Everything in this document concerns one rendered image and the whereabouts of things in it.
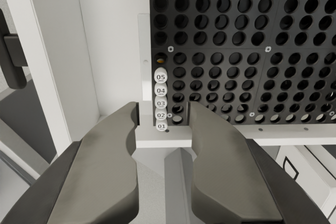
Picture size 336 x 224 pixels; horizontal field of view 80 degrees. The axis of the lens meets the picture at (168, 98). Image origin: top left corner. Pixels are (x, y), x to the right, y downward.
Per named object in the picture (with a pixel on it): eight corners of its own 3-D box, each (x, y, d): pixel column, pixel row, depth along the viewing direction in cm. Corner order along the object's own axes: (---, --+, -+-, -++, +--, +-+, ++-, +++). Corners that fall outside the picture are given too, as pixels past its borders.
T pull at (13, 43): (17, 85, 20) (8, 91, 19) (-14, 3, 17) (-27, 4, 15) (54, 85, 20) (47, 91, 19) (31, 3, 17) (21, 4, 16)
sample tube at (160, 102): (165, 89, 25) (167, 109, 21) (155, 89, 25) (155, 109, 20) (165, 80, 24) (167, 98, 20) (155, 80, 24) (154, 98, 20)
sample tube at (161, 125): (166, 109, 26) (167, 131, 22) (156, 109, 26) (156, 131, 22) (166, 100, 25) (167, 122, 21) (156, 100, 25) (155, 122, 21)
